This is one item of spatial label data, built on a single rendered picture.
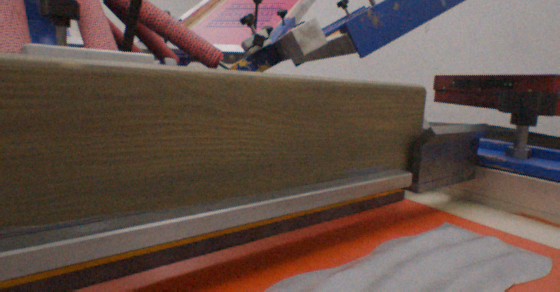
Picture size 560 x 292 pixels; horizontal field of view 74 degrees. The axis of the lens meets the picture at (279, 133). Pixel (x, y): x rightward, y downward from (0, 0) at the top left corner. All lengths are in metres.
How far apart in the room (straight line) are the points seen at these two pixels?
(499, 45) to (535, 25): 0.17
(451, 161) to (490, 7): 2.01
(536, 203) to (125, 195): 0.31
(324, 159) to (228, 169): 0.07
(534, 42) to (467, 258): 2.00
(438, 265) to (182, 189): 0.15
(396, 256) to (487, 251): 0.06
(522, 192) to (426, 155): 0.10
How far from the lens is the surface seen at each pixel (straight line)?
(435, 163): 0.32
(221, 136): 0.18
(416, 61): 2.47
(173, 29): 0.85
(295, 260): 0.22
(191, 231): 0.17
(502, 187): 0.38
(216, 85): 0.18
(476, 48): 2.31
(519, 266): 0.27
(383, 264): 0.22
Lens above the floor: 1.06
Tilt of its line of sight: 8 degrees down
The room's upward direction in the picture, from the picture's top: 4 degrees clockwise
